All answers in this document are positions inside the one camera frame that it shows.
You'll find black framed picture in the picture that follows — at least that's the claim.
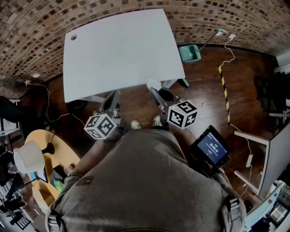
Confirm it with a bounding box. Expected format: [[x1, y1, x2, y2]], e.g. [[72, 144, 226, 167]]
[[34, 167, 48, 184]]

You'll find green dustpan with handle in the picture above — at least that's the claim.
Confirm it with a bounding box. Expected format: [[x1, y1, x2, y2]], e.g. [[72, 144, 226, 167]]
[[178, 28, 227, 63]]

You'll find small white cloth piece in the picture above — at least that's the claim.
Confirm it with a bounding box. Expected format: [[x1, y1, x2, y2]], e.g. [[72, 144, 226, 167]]
[[146, 78, 161, 90]]

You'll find person's grey shirt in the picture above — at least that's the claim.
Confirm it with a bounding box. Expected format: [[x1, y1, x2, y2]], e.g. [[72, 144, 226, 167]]
[[45, 128, 247, 232]]

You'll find white rectangular table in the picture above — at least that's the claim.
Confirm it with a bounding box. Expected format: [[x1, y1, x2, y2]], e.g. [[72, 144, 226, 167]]
[[63, 8, 186, 104]]

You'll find black bag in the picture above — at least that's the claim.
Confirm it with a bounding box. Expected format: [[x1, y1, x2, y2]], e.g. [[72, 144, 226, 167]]
[[66, 99, 88, 114]]

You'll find person's right forearm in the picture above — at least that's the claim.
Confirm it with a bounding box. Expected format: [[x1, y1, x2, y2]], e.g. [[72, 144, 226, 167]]
[[172, 128, 198, 155]]

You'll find cardboard box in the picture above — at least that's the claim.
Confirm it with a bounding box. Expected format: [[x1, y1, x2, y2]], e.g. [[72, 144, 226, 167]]
[[31, 182, 55, 207]]

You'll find person's left forearm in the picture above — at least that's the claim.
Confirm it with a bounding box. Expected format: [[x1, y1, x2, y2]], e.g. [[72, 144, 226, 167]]
[[72, 135, 119, 175]]

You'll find black office chair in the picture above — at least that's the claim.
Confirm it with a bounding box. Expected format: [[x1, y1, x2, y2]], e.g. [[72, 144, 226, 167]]
[[0, 96, 25, 145]]

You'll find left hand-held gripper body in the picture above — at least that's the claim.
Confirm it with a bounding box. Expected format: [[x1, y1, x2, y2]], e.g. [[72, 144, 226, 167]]
[[83, 108, 126, 139]]

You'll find grey harness strap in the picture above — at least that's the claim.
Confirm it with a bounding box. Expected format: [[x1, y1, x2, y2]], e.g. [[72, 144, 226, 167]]
[[47, 210, 62, 232], [223, 194, 242, 225]]

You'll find black flat box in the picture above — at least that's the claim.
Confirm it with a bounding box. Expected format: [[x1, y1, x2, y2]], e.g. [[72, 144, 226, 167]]
[[50, 165, 66, 186]]

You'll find black desk lamp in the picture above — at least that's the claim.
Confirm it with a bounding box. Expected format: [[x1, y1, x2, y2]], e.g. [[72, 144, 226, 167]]
[[5, 173, 38, 200]]

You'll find black chairs group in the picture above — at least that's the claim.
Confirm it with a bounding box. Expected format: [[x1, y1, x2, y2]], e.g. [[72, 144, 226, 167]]
[[253, 70, 290, 132]]

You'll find white cable with adapter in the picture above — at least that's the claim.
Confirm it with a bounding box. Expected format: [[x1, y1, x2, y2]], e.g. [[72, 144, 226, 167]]
[[220, 37, 254, 199]]

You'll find black screen device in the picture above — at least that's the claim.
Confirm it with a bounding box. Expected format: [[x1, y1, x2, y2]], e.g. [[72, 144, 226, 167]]
[[189, 125, 232, 177]]

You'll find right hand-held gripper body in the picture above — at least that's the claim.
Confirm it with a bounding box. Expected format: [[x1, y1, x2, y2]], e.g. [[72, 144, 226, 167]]
[[159, 97, 198, 129]]

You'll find thin white floor cable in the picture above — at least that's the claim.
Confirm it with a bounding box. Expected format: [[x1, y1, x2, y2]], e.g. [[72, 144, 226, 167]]
[[24, 80, 87, 125]]

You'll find grey desk with white frame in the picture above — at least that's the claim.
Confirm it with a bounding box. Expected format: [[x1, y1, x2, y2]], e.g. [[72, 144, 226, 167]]
[[233, 108, 290, 198]]

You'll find yellow black striped strip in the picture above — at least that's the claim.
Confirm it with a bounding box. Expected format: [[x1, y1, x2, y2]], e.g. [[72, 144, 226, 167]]
[[217, 65, 231, 125]]

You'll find round wooden table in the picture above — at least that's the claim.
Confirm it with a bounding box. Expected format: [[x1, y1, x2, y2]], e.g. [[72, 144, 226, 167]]
[[24, 129, 81, 207]]

